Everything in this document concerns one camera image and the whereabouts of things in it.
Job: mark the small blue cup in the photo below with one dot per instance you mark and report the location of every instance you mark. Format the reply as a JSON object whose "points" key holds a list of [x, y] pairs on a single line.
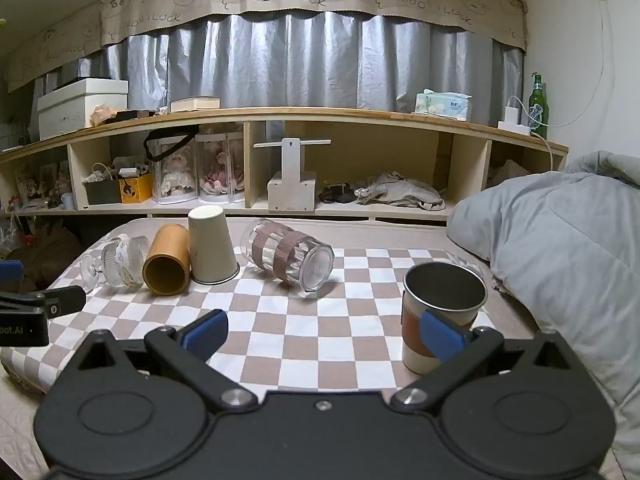
{"points": [[68, 202]]}

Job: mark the grey curtain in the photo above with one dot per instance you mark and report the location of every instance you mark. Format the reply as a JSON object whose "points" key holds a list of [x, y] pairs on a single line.
{"points": [[280, 60]]}

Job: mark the crumpled beige paper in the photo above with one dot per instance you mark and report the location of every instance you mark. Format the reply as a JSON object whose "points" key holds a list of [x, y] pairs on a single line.
{"points": [[102, 115]]}

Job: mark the wooden shelf unit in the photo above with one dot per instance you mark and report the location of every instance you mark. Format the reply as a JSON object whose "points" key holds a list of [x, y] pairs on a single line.
{"points": [[300, 115]]}

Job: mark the bamboo cup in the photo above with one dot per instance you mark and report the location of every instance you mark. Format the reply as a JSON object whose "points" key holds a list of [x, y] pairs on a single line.
{"points": [[167, 247]]}

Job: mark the cream book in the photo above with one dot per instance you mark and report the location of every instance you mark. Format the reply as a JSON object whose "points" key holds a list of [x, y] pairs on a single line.
{"points": [[195, 103]]}

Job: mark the grey crumpled cloth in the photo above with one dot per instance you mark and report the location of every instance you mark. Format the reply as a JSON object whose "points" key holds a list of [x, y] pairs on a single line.
{"points": [[405, 191]]}

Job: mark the green glass bottle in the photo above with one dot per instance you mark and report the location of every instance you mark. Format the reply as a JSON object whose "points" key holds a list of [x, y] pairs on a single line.
{"points": [[538, 110]]}

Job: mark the dark brown flat box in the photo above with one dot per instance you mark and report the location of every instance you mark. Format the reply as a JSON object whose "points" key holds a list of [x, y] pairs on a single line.
{"points": [[136, 114]]}

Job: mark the tissue pack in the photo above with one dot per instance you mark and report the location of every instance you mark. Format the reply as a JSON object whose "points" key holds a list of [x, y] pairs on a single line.
{"points": [[442, 105]]}

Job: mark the small black item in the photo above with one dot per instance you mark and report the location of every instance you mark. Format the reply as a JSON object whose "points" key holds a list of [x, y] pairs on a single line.
{"points": [[337, 193]]}

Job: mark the white storage box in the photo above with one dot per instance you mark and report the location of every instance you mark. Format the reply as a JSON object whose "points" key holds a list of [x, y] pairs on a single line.
{"points": [[70, 110]]}

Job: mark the clear doll display case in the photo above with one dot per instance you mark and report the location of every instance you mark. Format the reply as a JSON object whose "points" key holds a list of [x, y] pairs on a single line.
{"points": [[220, 172], [175, 175]]}

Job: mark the brown bag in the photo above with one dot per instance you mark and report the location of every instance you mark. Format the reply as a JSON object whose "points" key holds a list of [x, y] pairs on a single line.
{"points": [[45, 252]]}

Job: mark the white wooden stand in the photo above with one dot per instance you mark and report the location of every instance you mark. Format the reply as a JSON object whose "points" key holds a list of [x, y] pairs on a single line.
{"points": [[292, 180]]}

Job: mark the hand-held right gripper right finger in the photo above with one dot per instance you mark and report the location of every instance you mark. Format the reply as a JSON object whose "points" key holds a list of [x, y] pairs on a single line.
{"points": [[442, 341]]}

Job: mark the brown white checkered cloth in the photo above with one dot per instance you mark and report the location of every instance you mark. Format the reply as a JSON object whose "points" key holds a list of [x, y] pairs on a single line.
{"points": [[310, 330]]}

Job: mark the grey duvet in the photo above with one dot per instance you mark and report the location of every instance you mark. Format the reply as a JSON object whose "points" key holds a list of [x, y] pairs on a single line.
{"points": [[565, 250]]}

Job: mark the dark green box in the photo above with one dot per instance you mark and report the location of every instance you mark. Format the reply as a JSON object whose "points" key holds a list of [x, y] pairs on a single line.
{"points": [[101, 193]]}

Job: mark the steel cup with brown sleeve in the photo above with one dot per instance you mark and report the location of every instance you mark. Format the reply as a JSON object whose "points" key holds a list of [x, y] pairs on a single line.
{"points": [[415, 321]]}

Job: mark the clear stemmed glass cup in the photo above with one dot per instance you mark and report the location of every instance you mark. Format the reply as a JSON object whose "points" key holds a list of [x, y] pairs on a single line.
{"points": [[122, 260]]}

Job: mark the yellow box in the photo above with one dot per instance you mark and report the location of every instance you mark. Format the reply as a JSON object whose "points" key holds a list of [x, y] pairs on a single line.
{"points": [[136, 189]]}

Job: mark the white charger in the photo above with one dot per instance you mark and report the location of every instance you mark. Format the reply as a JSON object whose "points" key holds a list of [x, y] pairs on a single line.
{"points": [[513, 121]]}

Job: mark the beige paper cup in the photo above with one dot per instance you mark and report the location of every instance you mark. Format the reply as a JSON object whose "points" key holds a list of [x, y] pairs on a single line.
{"points": [[212, 250]]}

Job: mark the clear glass cup brown bands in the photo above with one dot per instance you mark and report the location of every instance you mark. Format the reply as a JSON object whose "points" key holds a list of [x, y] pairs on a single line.
{"points": [[295, 252]]}

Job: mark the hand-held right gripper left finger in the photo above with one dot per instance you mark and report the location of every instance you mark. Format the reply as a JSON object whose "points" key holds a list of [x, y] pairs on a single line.
{"points": [[206, 336]]}

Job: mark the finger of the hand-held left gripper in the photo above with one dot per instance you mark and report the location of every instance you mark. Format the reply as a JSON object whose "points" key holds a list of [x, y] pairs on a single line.
{"points": [[10, 272], [65, 299]]}

